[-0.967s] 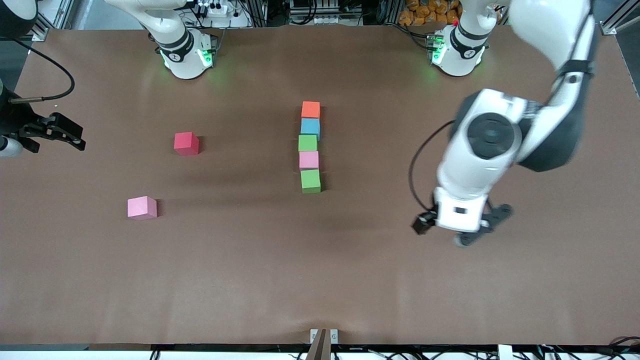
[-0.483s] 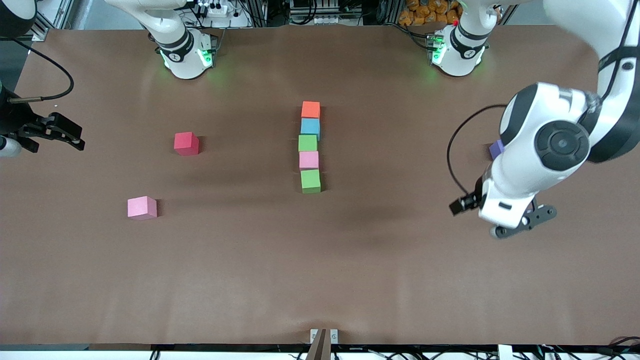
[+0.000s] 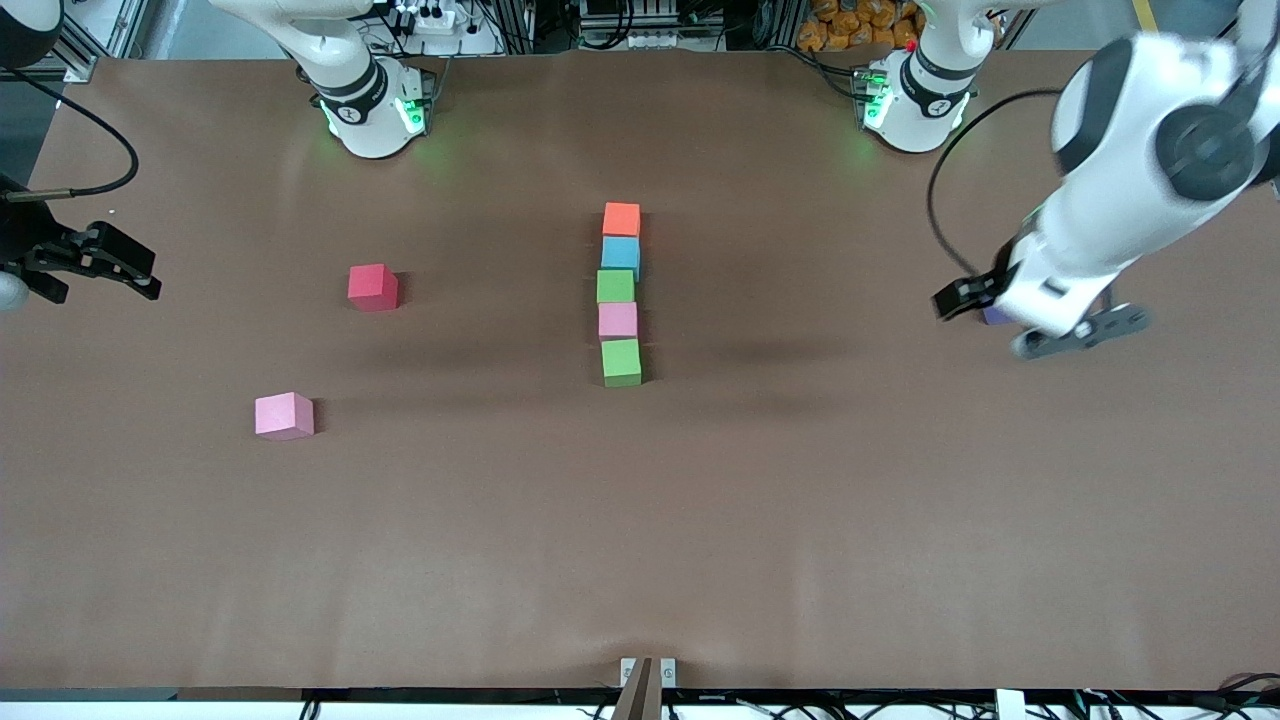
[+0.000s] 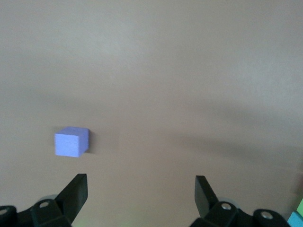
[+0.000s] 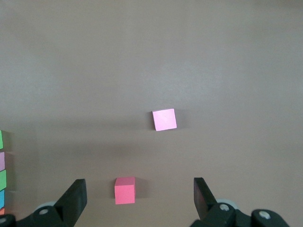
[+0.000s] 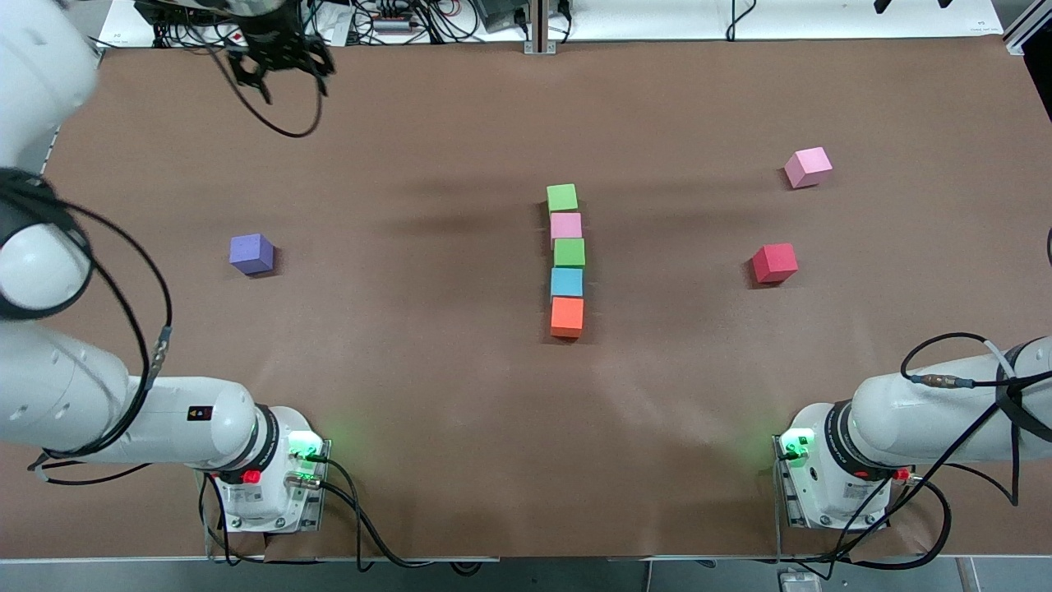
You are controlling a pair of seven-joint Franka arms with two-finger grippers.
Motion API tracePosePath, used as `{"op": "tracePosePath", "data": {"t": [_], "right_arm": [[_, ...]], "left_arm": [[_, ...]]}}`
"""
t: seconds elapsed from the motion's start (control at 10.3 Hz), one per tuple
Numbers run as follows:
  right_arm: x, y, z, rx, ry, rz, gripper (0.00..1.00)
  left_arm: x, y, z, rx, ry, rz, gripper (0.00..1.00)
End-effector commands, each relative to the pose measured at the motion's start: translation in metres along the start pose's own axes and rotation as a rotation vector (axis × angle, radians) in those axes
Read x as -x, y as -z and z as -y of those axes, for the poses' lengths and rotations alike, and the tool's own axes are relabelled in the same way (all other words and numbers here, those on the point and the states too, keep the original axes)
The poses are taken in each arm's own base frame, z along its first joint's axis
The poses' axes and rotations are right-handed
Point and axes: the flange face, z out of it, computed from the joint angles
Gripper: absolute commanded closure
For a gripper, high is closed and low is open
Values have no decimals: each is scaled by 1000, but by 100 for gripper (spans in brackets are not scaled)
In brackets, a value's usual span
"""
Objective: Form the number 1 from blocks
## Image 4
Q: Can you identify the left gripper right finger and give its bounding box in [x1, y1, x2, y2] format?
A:
[189, 175, 288, 227]

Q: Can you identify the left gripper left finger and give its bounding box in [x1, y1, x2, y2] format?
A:
[0, 174, 89, 227]

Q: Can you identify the purple foam block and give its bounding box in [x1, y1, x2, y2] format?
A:
[54, 126, 90, 158]

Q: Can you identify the green foam block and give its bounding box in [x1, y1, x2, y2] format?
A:
[295, 197, 303, 217]

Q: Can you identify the light blue foam block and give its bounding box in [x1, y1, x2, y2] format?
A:
[287, 211, 303, 227]

